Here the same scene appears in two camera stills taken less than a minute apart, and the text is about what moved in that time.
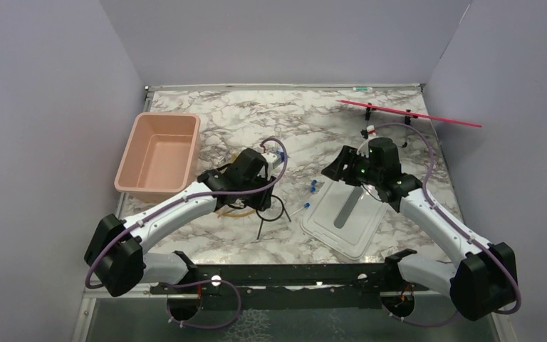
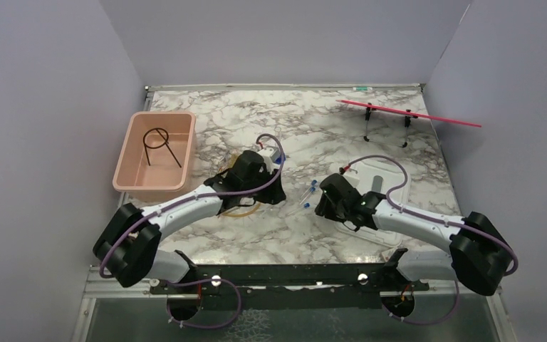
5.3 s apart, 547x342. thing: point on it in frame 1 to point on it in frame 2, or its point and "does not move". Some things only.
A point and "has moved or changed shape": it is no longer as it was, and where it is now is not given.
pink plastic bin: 159,158 does not move
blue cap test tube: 306,205 does not move
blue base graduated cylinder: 278,146 does not move
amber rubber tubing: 235,214 does not move
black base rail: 290,287 does not move
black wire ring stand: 283,209 to 159,147
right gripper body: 358,169 to 332,211
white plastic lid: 345,216 has moved or changed shape
